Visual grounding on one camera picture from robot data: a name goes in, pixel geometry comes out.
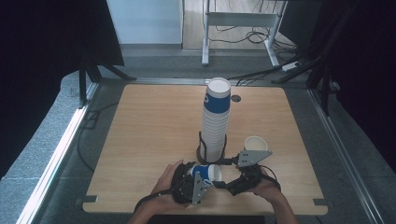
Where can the black curtain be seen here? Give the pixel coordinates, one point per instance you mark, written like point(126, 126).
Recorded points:
point(37, 62)
point(373, 77)

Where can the person's right hand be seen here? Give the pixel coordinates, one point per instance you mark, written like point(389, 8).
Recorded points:
point(264, 191)

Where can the aluminium rail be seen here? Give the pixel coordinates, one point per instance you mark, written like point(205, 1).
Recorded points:
point(59, 155)
point(345, 155)

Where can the black tripod stand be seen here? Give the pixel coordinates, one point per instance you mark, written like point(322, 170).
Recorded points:
point(82, 90)

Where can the black metal stand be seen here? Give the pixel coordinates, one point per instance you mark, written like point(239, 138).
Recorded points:
point(325, 93)

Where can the stack of white paper cups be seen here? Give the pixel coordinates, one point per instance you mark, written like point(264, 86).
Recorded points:
point(214, 124)

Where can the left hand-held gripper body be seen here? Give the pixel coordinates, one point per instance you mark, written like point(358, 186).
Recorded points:
point(183, 186)

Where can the person's left hand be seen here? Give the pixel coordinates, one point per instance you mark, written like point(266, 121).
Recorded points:
point(163, 186)

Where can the white metal desk frame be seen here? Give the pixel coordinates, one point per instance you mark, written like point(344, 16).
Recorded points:
point(239, 19)

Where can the blue and white paper cup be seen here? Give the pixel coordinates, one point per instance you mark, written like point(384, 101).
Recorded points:
point(256, 143)
point(204, 171)

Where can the white power strip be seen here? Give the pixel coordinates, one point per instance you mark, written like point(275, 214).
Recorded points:
point(291, 66)

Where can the white panel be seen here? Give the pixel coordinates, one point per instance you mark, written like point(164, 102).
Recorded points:
point(143, 21)

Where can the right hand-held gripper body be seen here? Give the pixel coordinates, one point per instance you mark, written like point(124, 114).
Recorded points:
point(249, 174)

